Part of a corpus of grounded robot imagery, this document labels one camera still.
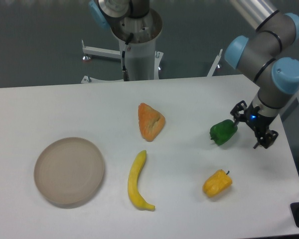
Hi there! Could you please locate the yellow banana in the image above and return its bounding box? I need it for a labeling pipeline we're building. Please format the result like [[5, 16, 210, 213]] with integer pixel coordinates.
[[128, 150, 155, 212]]

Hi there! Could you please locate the yellow bell pepper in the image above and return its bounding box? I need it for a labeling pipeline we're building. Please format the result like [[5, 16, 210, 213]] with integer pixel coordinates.
[[202, 169, 233, 198]]

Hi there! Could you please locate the beige round plate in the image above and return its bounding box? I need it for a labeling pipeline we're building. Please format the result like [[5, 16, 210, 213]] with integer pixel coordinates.
[[33, 137, 105, 208]]

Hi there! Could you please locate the orange croissant bread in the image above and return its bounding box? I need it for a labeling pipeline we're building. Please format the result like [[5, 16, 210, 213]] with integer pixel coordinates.
[[138, 103, 165, 142]]

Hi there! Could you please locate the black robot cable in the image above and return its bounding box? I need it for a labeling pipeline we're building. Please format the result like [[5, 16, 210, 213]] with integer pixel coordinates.
[[121, 32, 134, 82]]

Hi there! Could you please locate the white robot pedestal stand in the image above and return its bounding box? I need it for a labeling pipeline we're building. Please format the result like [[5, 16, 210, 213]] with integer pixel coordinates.
[[80, 8, 223, 84]]

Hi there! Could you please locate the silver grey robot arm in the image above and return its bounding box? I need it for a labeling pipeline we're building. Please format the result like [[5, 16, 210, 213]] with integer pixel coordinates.
[[88, 0, 299, 148]]

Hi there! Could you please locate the green bell pepper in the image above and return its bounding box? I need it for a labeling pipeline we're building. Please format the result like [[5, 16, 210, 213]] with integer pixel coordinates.
[[209, 119, 238, 146]]

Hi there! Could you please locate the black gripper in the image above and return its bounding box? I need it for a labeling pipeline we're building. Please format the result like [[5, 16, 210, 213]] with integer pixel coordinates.
[[230, 101, 279, 149]]

